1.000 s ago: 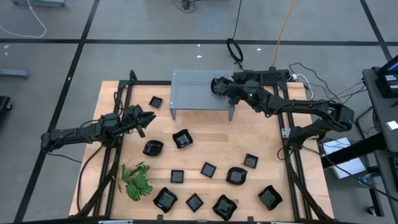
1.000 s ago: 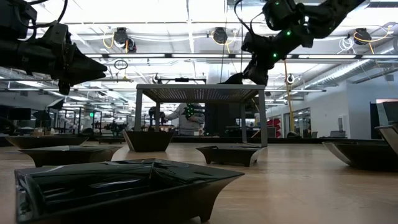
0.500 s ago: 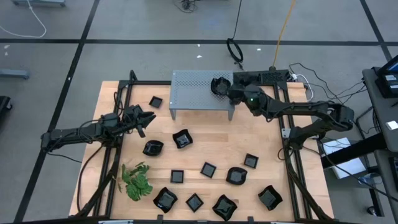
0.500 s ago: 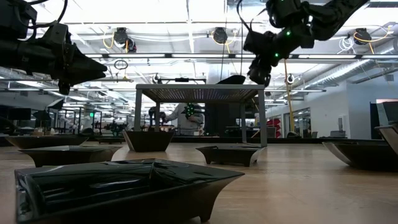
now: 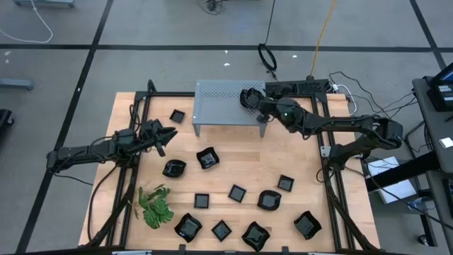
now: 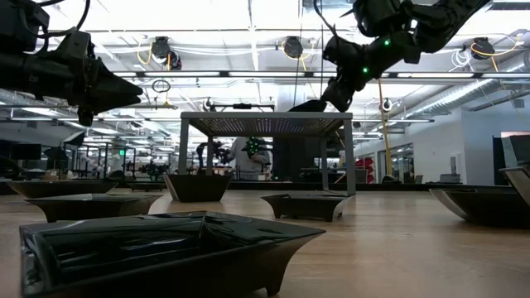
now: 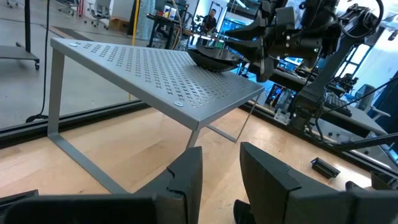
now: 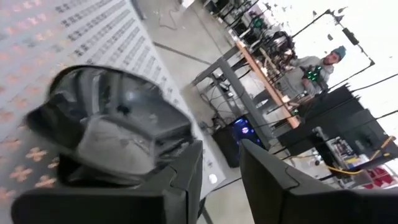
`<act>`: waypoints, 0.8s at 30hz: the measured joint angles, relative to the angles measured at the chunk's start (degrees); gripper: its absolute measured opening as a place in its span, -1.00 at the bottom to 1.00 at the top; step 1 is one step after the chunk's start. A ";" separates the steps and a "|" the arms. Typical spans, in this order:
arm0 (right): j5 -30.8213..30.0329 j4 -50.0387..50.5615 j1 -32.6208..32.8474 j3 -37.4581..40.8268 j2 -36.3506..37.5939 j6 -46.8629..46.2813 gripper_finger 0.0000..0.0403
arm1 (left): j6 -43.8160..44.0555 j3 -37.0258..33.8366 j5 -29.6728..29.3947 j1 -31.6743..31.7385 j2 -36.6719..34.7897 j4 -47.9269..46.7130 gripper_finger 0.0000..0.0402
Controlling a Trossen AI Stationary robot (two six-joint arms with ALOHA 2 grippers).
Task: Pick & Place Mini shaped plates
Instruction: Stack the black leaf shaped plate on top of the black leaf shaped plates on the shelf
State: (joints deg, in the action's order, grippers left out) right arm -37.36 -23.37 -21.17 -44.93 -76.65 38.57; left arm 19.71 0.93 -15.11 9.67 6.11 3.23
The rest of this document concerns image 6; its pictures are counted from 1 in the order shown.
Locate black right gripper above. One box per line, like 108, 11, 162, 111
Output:
320, 36, 369, 112

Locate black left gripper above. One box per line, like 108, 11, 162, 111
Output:
55, 53, 144, 127

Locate black mini square plate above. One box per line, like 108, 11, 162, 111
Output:
6, 179, 120, 199
125, 180, 169, 193

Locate black shallow square plate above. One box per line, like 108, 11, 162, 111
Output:
24, 193, 163, 224

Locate black stepped square plate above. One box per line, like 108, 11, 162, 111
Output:
260, 193, 354, 223

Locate black deep square bowl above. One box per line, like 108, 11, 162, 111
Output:
162, 172, 234, 204

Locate black flared square plate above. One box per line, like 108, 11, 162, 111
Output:
19, 210, 326, 298

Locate grey perforated metal riser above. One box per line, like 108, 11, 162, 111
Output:
177, 110, 357, 197

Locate red storage bins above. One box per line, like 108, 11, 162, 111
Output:
354, 156, 376, 184

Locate long ceiling light strip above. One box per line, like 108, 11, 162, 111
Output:
111, 70, 530, 79

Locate black monitor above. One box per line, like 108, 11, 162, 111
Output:
10, 142, 42, 161

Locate person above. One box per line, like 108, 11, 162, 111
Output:
226, 136, 272, 182

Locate black hanging cable loop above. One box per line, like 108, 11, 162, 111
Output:
151, 78, 172, 94

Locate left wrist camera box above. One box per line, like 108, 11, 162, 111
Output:
55, 31, 93, 62

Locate black ceiling cable reel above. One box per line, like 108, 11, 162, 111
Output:
282, 36, 305, 60
150, 36, 183, 71
470, 36, 497, 61

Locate yellow hanging cable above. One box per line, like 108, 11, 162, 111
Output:
376, 77, 393, 177

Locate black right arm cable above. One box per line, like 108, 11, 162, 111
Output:
312, 0, 345, 42

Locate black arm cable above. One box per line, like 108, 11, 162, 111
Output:
312, 0, 345, 42
35, 0, 92, 41

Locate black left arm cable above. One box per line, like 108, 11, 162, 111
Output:
35, 0, 92, 41

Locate black aluminium table frame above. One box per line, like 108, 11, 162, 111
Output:
225, 180, 518, 192

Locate silver ventilation duct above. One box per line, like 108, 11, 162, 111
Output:
407, 51, 530, 119

